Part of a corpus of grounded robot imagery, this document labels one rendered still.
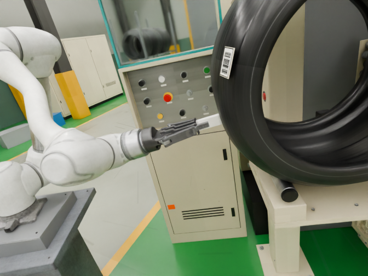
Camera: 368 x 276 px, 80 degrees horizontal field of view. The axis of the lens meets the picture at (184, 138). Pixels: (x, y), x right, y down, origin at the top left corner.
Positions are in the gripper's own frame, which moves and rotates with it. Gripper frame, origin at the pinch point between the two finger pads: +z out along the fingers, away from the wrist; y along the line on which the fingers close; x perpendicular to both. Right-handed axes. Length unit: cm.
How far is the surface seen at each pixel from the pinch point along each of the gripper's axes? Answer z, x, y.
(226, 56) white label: 8.4, -16.9, -10.6
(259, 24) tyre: 15.5, -20.5, -12.3
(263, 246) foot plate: 6, 112, 44
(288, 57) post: 32.4, -5.1, 26.3
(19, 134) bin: -422, 35, 352
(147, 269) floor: -72, 102, 35
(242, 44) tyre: 11.8, -18.1, -11.7
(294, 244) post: 22, 91, 26
